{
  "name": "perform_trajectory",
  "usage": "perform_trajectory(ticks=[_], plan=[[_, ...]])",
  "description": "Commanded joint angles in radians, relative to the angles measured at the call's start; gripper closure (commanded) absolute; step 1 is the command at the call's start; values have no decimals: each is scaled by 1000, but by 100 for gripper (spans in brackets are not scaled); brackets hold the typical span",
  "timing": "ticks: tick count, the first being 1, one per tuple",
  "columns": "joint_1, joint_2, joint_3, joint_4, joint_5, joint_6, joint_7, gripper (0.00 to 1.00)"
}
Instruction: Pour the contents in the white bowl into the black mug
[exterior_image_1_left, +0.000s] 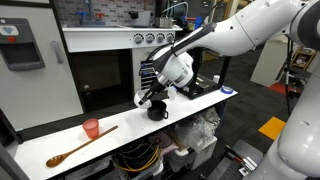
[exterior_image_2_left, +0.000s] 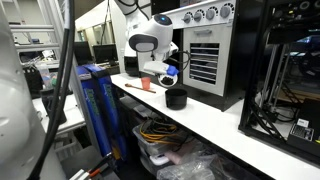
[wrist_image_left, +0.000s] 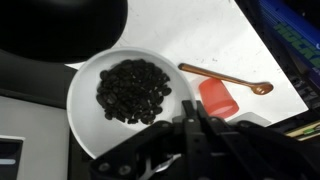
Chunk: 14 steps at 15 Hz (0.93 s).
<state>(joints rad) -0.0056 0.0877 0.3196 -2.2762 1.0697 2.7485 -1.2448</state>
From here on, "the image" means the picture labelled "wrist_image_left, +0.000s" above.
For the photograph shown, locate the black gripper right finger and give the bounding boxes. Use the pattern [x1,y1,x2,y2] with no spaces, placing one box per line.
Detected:
[195,100,320,180]

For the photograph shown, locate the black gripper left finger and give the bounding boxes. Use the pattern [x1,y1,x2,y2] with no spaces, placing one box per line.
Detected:
[89,99,214,180]

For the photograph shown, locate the dark coffee beans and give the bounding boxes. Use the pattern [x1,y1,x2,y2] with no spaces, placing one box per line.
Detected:
[95,58,173,125]

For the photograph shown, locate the white bowl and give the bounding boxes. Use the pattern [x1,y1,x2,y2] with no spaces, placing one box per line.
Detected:
[65,46,198,160]

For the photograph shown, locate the red plastic cup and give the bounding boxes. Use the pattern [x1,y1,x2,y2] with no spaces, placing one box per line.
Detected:
[198,77,240,120]

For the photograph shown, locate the wooden spoon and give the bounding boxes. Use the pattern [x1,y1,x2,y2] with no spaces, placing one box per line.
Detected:
[177,62,275,96]

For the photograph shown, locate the white toy oven unit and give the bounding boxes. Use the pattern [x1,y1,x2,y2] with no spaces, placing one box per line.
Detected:
[0,48,78,180]

